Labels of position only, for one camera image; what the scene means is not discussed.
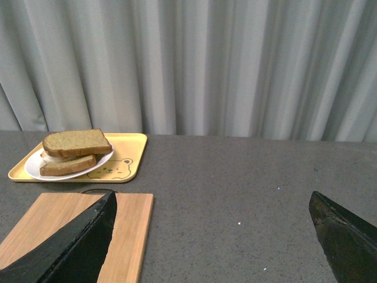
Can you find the grey curtain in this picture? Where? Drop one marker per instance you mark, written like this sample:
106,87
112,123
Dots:
285,70

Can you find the fake fried egg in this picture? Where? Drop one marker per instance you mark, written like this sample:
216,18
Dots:
49,159

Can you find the white round plate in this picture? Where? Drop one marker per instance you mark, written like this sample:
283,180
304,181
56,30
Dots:
35,162

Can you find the bread slice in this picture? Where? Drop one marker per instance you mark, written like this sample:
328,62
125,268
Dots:
69,167
74,143

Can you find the bamboo cutting board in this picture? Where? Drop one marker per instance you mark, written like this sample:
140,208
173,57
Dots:
52,211

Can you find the yellow bear tray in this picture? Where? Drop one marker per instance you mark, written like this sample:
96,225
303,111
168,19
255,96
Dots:
120,168

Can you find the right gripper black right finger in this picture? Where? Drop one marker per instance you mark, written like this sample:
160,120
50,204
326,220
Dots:
348,241

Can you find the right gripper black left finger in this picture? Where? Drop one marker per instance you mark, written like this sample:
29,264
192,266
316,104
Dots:
75,253

